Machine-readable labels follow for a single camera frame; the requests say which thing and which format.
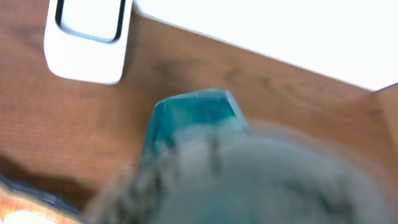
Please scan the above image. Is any teal mouthwash bottle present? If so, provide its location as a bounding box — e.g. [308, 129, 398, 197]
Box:
[83, 88, 392, 224]

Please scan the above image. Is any white barcode scanner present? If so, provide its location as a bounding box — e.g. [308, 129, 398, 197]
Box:
[44, 0, 133, 85]

